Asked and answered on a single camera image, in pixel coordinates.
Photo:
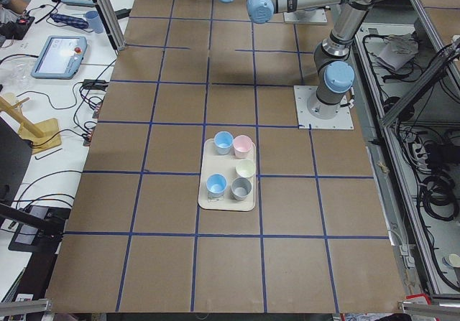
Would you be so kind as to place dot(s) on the small black hub box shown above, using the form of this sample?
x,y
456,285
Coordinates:
x,y
89,84

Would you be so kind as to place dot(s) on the wooden stand base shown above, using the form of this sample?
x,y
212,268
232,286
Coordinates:
x,y
44,135

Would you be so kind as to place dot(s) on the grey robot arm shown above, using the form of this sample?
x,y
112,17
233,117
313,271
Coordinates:
x,y
336,77

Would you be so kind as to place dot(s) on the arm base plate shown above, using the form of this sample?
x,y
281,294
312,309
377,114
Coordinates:
x,y
311,114
307,16

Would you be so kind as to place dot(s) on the aluminium frame post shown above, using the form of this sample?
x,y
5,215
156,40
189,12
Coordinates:
x,y
110,24

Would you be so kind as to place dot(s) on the cream plastic tray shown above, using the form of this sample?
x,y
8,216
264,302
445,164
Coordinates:
x,y
214,163

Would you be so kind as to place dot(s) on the black monitor stand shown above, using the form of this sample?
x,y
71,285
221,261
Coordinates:
x,y
40,228

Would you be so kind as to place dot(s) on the pale green plastic cup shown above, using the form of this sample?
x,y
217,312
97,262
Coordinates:
x,y
246,168

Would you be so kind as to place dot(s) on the pink plastic cup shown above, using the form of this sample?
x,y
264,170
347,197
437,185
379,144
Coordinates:
x,y
242,145

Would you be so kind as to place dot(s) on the grey plastic cup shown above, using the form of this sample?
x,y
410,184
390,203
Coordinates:
x,y
241,188

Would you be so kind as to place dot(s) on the pale blue cup on desk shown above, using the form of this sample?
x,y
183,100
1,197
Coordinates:
x,y
94,21

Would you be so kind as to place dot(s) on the blue cup near gripper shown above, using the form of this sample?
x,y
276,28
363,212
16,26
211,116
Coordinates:
x,y
223,141

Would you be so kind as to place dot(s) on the blue cup far side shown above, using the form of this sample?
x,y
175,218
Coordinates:
x,y
216,185

